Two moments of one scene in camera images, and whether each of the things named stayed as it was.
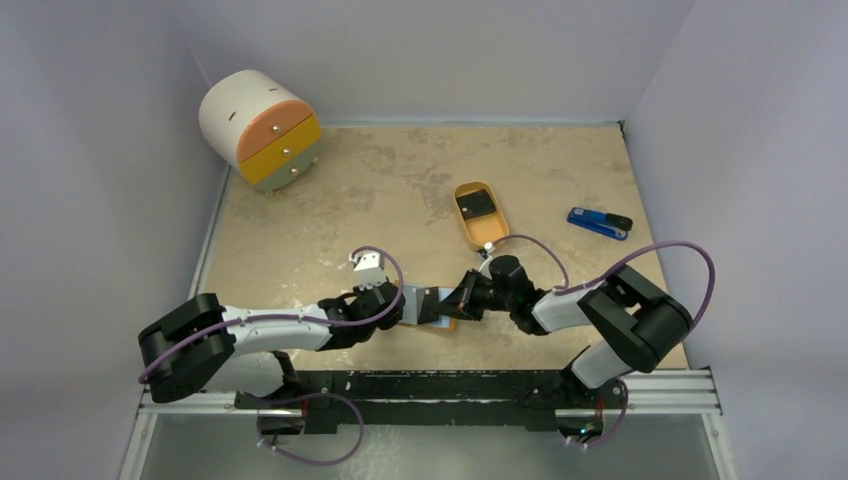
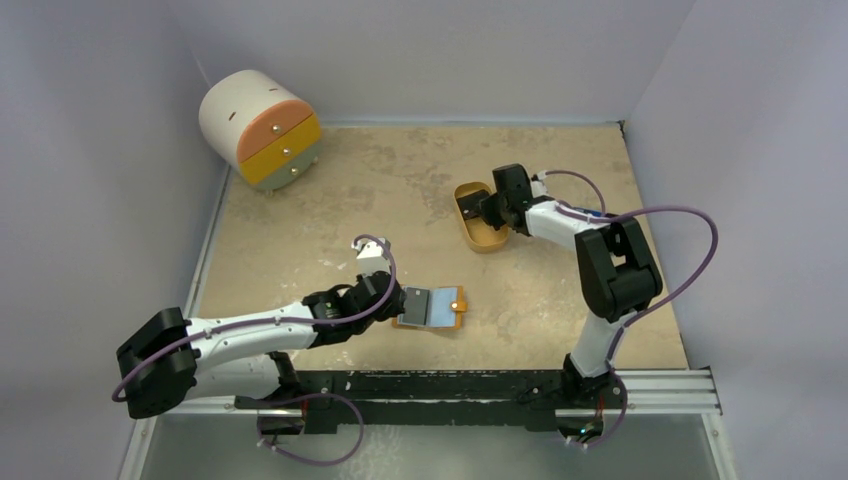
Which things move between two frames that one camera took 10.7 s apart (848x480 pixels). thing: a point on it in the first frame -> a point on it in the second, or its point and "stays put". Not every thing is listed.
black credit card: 429,311 -> 417,302
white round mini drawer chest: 261,130 stays put
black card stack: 475,204 stays put
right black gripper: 472,296 -> 491,209
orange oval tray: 479,214 stays put
